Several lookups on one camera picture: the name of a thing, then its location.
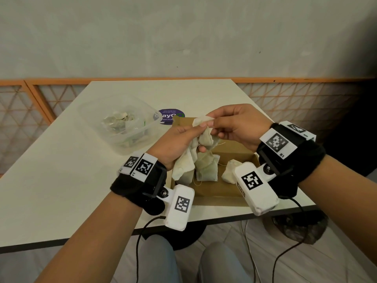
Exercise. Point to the black marker wristband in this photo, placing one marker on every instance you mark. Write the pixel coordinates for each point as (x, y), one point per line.
(129, 185)
(306, 165)

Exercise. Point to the brown paper box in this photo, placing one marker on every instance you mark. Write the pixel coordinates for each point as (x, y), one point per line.
(218, 188)

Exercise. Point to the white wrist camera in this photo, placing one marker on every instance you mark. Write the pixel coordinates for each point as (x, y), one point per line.
(179, 221)
(262, 200)

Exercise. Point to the orange lattice fence panel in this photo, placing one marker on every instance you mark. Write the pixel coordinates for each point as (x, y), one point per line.
(20, 120)
(294, 100)

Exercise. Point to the person's left hand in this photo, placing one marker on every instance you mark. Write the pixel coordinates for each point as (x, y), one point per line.
(170, 144)

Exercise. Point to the grey trousers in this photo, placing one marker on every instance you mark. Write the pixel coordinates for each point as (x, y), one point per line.
(159, 262)

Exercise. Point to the clear plastic container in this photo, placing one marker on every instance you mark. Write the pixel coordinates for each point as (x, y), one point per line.
(88, 114)

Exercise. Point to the person's right hand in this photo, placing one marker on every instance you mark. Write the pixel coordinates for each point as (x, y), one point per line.
(244, 126)

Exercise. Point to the pile of tea bags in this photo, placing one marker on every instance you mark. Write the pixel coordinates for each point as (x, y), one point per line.
(123, 123)

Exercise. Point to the round purple sticker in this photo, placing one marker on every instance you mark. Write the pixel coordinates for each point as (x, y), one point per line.
(173, 112)

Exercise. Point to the dark grey floor object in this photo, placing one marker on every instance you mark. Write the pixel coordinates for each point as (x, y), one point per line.
(303, 229)

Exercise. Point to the person's right forearm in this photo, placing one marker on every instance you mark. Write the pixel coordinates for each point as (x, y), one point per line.
(338, 203)

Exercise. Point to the person's left forearm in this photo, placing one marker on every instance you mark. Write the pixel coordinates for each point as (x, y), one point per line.
(94, 241)

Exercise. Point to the bunch of tea bags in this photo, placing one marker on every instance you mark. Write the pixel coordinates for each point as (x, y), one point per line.
(184, 165)

